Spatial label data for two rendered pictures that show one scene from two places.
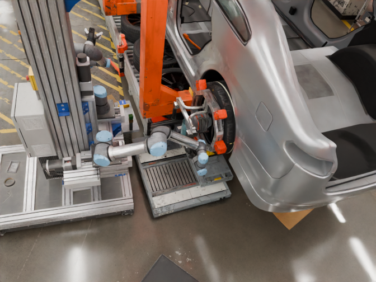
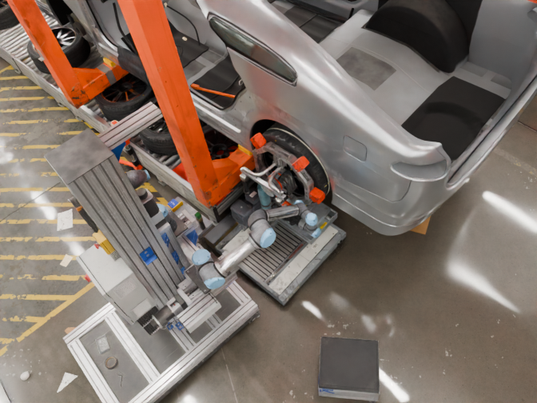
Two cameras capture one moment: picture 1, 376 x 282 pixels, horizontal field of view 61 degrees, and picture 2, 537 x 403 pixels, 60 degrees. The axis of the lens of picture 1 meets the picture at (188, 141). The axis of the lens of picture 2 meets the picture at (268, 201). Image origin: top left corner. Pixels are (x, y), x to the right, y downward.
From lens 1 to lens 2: 80 cm
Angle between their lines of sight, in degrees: 7
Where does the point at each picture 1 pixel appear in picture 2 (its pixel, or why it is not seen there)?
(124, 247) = (274, 353)
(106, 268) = (271, 385)
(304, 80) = (357, 71)
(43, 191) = (154, 349)
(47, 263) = not seen: outside the picture
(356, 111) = (427, 74)
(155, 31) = (186, 116)
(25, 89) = (92, 257)
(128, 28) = (115, 109)
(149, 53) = (188, 141)
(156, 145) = (265, 236)
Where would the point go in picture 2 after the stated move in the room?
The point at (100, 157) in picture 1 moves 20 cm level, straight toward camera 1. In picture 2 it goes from (214, 281) to (235, 302)
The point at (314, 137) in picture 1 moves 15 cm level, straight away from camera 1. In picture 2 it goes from (417, 147) to (417, 127)
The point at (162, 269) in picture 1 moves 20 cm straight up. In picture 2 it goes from (332, 350) to (332, 341)
